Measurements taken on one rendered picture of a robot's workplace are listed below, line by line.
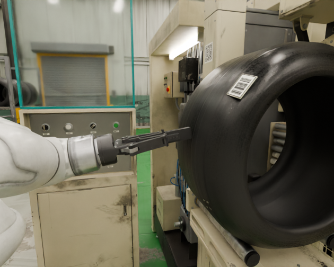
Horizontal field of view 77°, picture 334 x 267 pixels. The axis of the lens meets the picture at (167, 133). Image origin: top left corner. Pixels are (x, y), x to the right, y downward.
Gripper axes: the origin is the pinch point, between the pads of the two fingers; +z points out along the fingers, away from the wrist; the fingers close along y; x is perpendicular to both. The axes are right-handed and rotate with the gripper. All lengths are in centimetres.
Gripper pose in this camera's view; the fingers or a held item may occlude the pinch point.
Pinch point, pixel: (178, 134)
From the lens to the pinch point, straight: 55.4
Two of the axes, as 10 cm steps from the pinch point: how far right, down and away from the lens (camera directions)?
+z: 9.6, -1.9, 2.2
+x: 1.5, 9.7, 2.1
